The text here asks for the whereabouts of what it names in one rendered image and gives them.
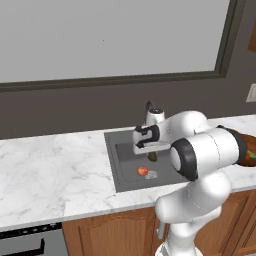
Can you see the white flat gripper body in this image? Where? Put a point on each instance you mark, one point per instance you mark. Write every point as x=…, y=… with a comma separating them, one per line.
x=156, y=148

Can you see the white wall socket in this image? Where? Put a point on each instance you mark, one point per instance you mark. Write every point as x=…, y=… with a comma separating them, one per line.
x=251, y=93

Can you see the black sink tap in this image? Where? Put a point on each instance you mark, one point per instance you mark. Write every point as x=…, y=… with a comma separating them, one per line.
x=148, y=105

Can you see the green and red vegetable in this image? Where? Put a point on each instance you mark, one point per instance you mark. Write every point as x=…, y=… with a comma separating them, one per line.
x=252, y=155

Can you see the brown wall cupboard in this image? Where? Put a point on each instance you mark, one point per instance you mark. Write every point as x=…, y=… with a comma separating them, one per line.
x=252, y=36

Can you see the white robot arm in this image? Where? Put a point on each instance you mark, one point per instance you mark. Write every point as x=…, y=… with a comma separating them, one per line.
x=206, y=150

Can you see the brown wooden bowl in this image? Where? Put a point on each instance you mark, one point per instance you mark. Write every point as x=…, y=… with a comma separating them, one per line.
x=250, y=143

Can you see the brown wooden cupboard door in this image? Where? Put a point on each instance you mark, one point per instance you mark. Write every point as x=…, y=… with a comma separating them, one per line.
x=110, y=233
x=233, y=223

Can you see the dark olive frozen fruit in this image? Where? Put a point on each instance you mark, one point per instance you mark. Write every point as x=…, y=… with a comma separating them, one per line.
x=153, y=157

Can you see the red orange frozen fruit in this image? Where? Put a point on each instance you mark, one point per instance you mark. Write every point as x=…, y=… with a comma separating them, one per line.
x=142, y=171

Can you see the grey kitchen sink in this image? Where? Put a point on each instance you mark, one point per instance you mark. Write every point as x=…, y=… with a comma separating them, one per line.
x=130, y=166

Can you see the window with dark frame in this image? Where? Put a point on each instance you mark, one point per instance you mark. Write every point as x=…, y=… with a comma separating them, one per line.
x=110, y=36

